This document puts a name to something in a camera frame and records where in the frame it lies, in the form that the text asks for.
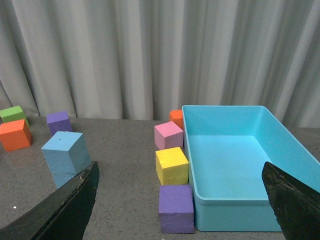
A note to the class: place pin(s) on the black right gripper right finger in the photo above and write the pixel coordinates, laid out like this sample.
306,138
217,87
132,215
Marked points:
295,204

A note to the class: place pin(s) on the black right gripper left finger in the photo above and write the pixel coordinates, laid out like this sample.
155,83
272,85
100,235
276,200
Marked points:
63,215

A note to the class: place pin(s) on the light blue foam cube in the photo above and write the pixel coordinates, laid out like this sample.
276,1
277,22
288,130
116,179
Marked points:
66,152

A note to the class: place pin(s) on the light blue foam cube base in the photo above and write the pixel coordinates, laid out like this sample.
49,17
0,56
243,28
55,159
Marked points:
61,178

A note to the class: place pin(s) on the orange foam cube centre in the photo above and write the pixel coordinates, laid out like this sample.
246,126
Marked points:
15,135

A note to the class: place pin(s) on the purple foam cube far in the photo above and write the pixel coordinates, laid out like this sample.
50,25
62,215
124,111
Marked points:
59,121

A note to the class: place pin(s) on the light blue plastic bin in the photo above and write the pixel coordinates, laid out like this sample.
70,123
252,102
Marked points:
227,147

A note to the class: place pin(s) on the green foam cube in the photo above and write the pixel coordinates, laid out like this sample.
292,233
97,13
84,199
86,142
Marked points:
13,114

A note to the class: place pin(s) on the purple foam cube near bin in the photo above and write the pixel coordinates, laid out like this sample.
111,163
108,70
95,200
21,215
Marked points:
176,209

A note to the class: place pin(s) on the yellow foam cube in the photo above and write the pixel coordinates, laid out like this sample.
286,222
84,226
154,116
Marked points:
172,166

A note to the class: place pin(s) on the pink foam cube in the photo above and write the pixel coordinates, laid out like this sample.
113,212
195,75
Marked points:
168,135

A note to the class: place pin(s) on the orange foam cube behind bin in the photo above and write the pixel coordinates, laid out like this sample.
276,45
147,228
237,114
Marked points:
176,116

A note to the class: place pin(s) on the grey pleated curtain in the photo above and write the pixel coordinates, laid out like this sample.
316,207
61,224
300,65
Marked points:
140,59

